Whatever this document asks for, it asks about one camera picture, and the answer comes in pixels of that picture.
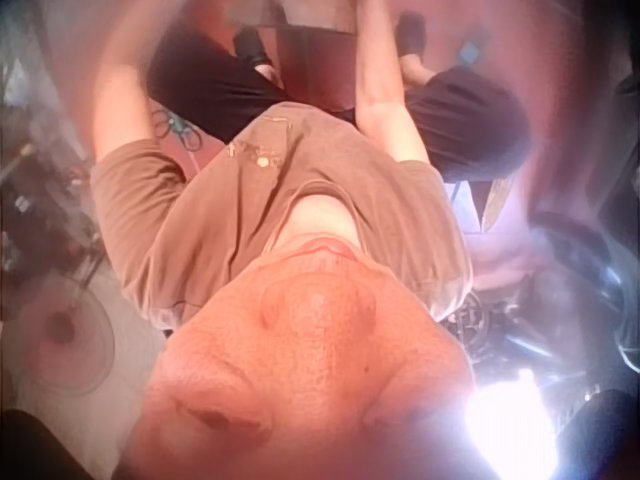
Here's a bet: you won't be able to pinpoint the white floor fan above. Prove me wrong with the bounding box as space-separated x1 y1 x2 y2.
14 272 117 400

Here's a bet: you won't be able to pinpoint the person's legs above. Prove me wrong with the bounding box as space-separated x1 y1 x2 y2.
146 10 532 184

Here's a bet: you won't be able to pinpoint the small blue object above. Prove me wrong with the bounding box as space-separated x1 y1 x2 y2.
457 38 487 66

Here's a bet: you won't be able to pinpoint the pale purple cloth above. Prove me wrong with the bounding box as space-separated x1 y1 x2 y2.
447 174 539 297

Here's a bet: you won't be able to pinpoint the grey brown box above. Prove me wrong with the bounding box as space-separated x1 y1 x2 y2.
264 0 362 34

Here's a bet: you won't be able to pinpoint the heap of dark equipment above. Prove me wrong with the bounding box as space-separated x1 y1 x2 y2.
0 139 104 284

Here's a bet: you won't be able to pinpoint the dark metal wheeled machine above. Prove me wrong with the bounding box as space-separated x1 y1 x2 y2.
439 209 640 401

